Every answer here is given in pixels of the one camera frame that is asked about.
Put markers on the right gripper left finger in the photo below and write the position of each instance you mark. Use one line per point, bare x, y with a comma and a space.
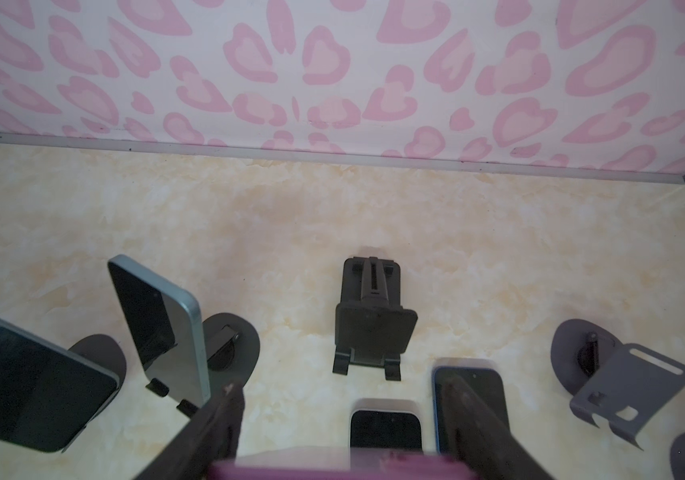
211, 435

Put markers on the blue phone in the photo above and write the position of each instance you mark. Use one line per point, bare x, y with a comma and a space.
481, 376

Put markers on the purple phone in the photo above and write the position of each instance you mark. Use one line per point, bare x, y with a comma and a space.
340, 463

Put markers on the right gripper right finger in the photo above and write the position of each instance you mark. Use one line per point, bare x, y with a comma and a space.
480, 440

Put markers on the green phone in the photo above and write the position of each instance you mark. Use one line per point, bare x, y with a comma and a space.
165, 323

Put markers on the silver phone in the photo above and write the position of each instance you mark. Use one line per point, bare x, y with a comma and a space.
385, 423

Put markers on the black folding stand back right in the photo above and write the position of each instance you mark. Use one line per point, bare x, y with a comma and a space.
372, 328

